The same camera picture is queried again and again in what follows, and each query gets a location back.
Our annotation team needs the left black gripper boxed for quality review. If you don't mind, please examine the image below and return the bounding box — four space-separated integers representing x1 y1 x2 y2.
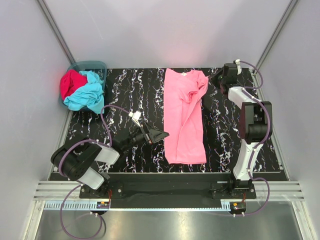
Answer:
122 121 169 152

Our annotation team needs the pink t shirt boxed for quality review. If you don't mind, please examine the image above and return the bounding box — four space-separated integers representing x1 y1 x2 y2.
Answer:
163 68 209 165

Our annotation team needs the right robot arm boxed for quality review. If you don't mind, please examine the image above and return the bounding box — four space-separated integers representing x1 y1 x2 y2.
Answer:
209 59 273 199

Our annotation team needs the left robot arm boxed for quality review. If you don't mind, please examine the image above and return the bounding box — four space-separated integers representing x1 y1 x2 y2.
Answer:
50 122 170 198

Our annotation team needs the cyan t shirt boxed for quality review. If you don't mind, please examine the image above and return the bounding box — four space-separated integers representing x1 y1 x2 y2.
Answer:
62 70 104 114

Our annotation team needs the teal plastic basket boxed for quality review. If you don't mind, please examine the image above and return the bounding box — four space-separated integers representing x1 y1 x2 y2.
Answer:
59 60 107 111

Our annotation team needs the red t shirt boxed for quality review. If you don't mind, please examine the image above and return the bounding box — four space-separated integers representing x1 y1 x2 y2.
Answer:
59 69 88 101

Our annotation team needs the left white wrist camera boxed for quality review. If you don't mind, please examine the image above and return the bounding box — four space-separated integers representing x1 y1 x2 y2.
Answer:
128 110 142 128

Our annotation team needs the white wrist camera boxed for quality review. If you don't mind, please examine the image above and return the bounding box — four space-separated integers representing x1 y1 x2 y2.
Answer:
233 59 242 75
128 110 142 128

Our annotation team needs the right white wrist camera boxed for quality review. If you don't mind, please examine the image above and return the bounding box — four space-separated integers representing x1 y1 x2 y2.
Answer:
233 59 242 75

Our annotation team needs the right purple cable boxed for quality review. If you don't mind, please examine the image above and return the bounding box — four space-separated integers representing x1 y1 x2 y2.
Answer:
209 59 273 217

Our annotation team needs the purple cable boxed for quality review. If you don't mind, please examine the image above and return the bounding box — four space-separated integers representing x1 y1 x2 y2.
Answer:
209 59 273 217
58 104 136 238

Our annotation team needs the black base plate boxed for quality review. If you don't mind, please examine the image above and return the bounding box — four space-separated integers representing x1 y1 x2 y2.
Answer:
79 172 257 210

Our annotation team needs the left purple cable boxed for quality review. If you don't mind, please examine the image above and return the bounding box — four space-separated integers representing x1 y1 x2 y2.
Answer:
58 104 136 238

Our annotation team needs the right corner aluminium post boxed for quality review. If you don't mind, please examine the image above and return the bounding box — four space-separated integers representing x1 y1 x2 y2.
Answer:
255 0 299 70

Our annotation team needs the corner aluminium post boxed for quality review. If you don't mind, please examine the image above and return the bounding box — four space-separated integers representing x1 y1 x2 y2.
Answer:
35 0 76 65
255 0 299 70

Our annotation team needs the aluminium frame rail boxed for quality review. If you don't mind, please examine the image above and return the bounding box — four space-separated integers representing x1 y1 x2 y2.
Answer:
33 181 304 202

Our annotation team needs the left corner aluminium post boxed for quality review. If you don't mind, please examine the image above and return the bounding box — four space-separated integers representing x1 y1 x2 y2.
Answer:
35 0 76 65

